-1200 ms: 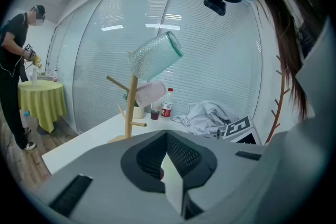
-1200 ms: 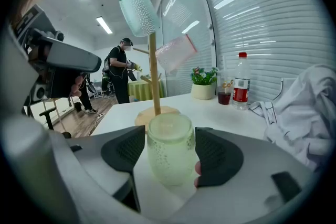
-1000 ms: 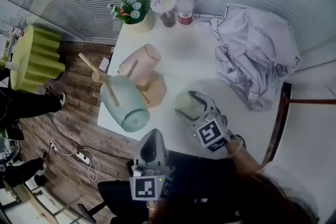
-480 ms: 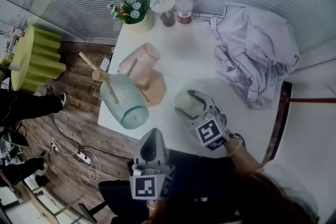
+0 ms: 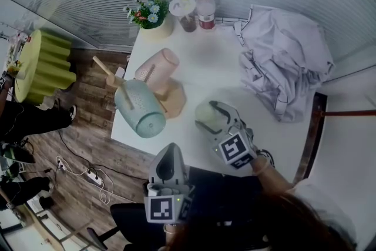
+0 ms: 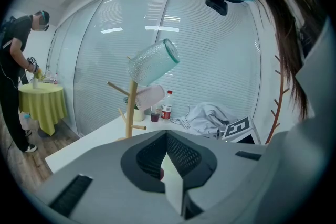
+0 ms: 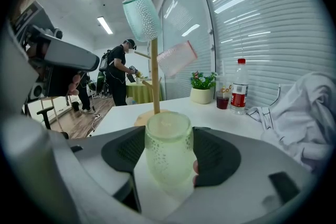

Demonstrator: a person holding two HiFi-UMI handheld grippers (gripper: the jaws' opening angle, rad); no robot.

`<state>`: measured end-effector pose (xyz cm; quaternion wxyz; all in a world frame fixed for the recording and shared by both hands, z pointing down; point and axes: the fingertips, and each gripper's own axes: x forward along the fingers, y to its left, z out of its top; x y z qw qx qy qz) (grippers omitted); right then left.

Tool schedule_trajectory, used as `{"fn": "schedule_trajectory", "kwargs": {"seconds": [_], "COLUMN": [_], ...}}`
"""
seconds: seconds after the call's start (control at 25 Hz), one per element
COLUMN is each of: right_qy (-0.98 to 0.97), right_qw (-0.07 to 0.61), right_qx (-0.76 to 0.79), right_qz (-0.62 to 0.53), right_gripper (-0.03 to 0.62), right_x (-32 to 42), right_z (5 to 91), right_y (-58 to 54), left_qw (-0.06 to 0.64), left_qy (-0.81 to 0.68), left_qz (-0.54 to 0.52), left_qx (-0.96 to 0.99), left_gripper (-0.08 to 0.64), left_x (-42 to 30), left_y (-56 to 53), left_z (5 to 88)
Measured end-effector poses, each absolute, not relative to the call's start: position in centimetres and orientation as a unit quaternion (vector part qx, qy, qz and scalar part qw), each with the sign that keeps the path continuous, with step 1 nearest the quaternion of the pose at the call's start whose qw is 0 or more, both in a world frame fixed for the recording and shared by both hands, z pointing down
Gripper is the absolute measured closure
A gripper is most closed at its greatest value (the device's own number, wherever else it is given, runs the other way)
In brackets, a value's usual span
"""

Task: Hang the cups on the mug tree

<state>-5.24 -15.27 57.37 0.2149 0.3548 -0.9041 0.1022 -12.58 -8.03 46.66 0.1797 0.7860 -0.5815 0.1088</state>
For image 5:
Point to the crumpled white cloth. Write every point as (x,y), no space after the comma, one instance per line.
(282,61)

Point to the person's right forearm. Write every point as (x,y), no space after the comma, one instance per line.
(273,179)

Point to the light wooden desk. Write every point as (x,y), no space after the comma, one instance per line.
(44,226)

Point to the person's left forearm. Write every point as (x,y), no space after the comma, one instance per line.
(171,236)

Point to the potted flower plant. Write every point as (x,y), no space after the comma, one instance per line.
(149,16)

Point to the red-capped plastic bottle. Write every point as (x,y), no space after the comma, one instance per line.
(26,38)
(205,11)

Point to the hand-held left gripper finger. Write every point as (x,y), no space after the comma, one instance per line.
(180,176)
(153,176)

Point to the teal textured cup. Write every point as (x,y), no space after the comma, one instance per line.
(141,108)

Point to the wooden cup rack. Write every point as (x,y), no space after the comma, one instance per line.
(174,100)

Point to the round table with green cloth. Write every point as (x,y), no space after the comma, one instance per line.
(32,61)

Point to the reddish-brown coat rack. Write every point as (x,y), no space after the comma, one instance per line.
(349,113)

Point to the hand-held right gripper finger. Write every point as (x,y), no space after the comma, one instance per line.
(236,117)
(210,133)

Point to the short white power strip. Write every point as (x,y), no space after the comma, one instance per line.
(61,165)

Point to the pale green cup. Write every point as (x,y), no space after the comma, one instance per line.
(207,113)

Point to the pale wrist bangle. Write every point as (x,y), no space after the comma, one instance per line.
(168,230)
(263,170)

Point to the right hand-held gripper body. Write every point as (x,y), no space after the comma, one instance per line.
(235,150)

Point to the clear lidded drink cup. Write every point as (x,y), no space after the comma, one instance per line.
(183,8)

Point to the yellow flower bunch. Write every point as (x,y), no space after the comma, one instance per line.
(14,67)

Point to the black office chair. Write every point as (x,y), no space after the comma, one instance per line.
(132,220)

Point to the long white power strip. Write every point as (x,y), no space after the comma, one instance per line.
(94,177)

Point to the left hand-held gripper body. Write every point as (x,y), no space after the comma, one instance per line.
(160,208)

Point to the person's dark clothing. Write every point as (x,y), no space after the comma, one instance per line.
(217,194)

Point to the person's white shirt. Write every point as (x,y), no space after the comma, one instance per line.
(317,200)

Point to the white paper sheet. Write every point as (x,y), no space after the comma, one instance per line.
(120,71)

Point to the pink cup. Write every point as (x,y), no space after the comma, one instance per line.
(158,67)

